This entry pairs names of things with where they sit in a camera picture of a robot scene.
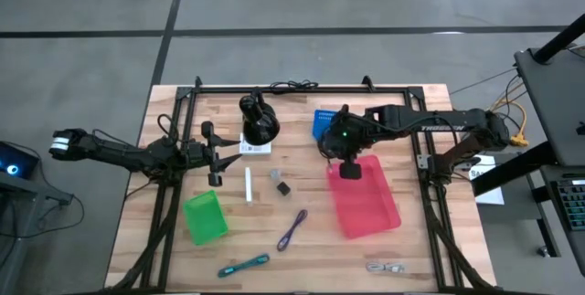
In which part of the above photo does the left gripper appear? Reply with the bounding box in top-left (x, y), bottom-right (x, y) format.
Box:
top-left (185, 121), bottom-right (244, 187)

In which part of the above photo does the thin white printed box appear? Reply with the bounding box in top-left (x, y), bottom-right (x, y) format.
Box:
top-left (244, 166), bottom-right (253, 207)

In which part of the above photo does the grey metal stand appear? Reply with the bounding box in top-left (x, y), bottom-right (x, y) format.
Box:
top-left (0, 174), bottom-right (74, 295)

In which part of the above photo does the grey braided cable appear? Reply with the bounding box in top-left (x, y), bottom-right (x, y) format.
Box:
top-left (365, 261), bottom-right (407, 275)

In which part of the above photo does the computer with blue light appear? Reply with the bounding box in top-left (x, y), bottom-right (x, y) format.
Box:
top-left (0, 141), bottom-right (40, 181)

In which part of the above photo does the yellow cable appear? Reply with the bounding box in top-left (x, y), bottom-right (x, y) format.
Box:
top-left (488, 97), bottom-right (530, 148)

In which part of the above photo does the purple braided cable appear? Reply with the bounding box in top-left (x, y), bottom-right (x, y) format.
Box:
top-left (276, 208), bottom-right (309, 253)

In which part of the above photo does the black pole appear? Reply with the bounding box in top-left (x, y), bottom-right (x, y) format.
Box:
top-left (532, 11), bottom-right (585, 65)

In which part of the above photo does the white paper sheet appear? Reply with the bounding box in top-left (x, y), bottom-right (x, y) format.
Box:
top-left (465, 154), bottom-right (505, 206)

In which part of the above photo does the green plastic basket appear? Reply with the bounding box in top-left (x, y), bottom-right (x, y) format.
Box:
top-left (182, 189), bottom-right (229, 246)

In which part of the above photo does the black aluminium frame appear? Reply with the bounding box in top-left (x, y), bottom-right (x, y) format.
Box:
top-left (105, 75), bottom-right (499, 294)

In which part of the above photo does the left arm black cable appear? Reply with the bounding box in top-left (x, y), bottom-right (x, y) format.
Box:
top-left (156, 112), bottom-right (183, 144)

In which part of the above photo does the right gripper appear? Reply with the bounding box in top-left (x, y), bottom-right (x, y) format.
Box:
top-left (329, 104), bottom-right (367, 181)

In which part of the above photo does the black lamp power cable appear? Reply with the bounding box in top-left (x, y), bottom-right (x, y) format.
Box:
top-left (269, 79), bottom-right (320, 91)

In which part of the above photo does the red plastic bin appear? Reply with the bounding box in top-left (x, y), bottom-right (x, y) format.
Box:
top-left (325, 153), bottom-right (402, 240)

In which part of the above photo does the blue plastic basket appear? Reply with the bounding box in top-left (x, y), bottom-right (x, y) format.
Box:
top-left (312, 109), bottom-right (340, 142)

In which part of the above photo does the black cart frame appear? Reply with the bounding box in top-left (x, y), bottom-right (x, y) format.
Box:
top-left (470, 142), bottom-right (585, 278)

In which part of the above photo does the black gooseneck desk lamp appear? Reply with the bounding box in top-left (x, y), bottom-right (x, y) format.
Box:
top-left (238, 92), bottom-right (282, 147)

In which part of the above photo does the computer keyboard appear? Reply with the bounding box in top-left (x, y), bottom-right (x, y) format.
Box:
top-left (550, 178), bottom-right (585, 232)

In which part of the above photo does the small white box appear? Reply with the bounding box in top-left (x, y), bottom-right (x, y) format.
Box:
top-left (239, 132), bottom-right (272, 156)

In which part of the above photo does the grey cart top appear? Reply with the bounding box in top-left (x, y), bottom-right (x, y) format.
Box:
top-left (513, 46), bottom-right (585, 168)

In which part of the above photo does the teal braided cable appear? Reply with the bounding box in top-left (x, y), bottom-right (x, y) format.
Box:
top-left (217, 253), bottom-right (271, 279)

